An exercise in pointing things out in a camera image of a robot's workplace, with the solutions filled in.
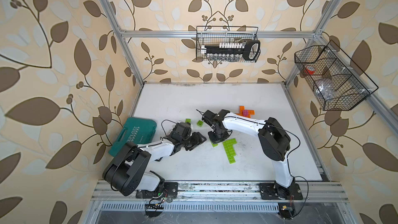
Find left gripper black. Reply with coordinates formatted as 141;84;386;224
180;132;207;150

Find small green square brick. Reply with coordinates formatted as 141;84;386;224
197;120;204;127

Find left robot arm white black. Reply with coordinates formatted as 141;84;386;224
103;122;207;199

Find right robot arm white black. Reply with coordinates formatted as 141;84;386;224
202;110;294;189

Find green plastic tool case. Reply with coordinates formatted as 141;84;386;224
108;117;157;157

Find socket set in basket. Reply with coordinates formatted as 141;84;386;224
199;40;261;62

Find red tape roll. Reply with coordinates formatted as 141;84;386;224
304;65;316;75

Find clear plastic bag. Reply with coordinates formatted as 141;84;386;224
315;78;336;100

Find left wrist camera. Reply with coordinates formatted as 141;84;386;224
175;122;192;139

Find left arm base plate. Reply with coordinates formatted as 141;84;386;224
136;182;178;200

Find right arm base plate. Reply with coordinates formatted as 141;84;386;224
259;181;304;200

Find back wire basket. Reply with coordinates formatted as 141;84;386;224
195;26;261;63

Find wire basket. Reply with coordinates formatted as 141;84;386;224
294;40;379;111
195;26;261;63

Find aluminium front rail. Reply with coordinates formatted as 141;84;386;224
91;179;349;203

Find right wire basket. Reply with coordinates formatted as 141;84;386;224
294;40;379;111

